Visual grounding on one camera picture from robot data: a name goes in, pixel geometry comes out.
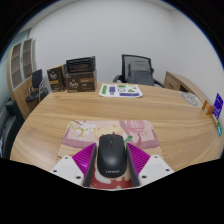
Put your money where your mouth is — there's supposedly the black computer mouse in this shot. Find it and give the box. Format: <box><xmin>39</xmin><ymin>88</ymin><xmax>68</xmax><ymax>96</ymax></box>
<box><xmin>96</xmin><ymin>133</ymin><xmax>128</xmax><ymax>179</ymax></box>

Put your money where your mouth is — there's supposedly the black visitor chair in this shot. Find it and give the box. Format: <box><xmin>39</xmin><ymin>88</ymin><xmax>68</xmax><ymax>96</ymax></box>
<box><xmin>25</xmin><ymin>68</ymin><xmax>49</xmax><ymax>104</ymax></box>

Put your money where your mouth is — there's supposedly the grey backpack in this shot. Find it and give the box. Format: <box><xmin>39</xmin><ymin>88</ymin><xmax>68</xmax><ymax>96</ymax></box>
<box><xmin>126</xmin><ymin>60</ymin><xmax>155</xmax><ymax>87</ymax></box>

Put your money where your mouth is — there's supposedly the wooden shelf unit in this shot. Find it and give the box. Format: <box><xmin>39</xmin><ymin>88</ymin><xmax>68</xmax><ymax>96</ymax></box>
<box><xmin>6</xmin><ymin>38</ymin><xmax>51</xmax><ymax>119</ymax></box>

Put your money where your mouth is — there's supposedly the tan small box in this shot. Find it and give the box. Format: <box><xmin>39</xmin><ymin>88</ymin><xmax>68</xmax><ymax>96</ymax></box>
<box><xmin>209</xmin><ymin>113</ymin><xmax>219</xmax><ymax>127</ymax></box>

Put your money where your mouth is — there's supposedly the purple package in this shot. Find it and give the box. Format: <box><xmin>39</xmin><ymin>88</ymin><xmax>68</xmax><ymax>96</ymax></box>
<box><xmin>211</xmin><ymin>92</ymin><xmax>224</xmax><ymax>120</ymax></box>

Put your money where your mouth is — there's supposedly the black box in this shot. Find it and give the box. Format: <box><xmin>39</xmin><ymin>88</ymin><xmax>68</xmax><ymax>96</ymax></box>
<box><xmin>65</xmin><ymin>55</ymin><xmax>97</xmax><ymax>74</ymax></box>

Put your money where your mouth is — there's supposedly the cartoon print mouse pad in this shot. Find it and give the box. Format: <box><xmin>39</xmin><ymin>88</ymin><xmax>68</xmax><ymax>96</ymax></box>
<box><xmin>57</xmin><ymin>119</ymin><xmax>164</xmax><ymax>191</ymax></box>

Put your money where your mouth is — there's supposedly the small brown cardboard box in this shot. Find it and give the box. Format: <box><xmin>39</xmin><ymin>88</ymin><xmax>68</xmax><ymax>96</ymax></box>
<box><xmin>46</xmin><ymin>64</ymin><xmax>67</xmax><ymax>93</ymax></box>

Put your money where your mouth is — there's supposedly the white printed leaflet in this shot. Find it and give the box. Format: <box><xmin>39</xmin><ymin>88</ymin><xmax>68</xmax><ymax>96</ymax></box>
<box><xmin>98</xmin><ymin>83</ymin><xmax>144</xmax><ymax>99</ymax></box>

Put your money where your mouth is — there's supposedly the orange-brown box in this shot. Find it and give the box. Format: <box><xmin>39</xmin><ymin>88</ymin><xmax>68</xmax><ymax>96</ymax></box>
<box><xmin>201</xmin><ymin>99</ymin><xmax>216</xmax><ymax>116</ymax></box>

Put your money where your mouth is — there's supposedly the large brown cardboard box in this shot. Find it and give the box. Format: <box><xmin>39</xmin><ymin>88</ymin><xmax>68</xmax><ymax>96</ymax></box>
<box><xmin>63</xmin><ymin>69</ymin><xmax>98</xmax><ymax>93</ymax></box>

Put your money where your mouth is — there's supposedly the black leather seat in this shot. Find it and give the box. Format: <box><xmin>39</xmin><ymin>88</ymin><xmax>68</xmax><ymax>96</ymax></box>
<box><xmin>0</xmin><ymin>99</ymin><xmax>26</xmax><ymax>159</ymax></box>

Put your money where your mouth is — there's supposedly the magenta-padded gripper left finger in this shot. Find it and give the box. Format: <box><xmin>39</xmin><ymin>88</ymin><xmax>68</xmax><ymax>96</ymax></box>
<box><xmin>50</xmin><ymin>142</ymin><xmax>98</xmax><ymax>188</ymax></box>

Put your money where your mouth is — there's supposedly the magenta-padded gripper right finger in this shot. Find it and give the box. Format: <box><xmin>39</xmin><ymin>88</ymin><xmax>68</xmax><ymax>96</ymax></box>
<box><xmin>125</xmin><ymin>142</ymin><xmax>175</xmax><ymax>188</ymax></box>

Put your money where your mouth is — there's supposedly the wooden side desk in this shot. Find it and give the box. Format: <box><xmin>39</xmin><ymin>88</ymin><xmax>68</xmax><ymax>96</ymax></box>
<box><xmin>163</xmin><ymin>70</ymin><xmax>214</xmax><ymax>104</ymax></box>

